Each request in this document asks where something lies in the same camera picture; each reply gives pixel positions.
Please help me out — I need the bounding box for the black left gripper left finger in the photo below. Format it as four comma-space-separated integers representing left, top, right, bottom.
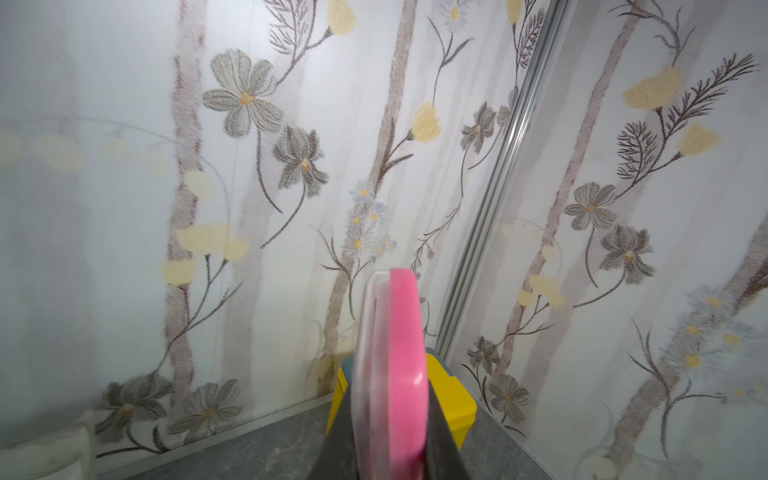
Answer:
307, 388, 359, 480

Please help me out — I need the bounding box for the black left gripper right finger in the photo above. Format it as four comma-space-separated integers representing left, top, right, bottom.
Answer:
423, 383, 471, 480

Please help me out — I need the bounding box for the pink compass case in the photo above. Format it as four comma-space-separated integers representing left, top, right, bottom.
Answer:
350, 268, 430, 479

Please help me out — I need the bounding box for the yellow storage box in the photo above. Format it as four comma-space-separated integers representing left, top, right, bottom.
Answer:
326, 348, 478, 449

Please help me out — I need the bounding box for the white canvas tote bag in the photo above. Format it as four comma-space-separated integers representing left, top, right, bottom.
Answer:
1, 409, 96, 479

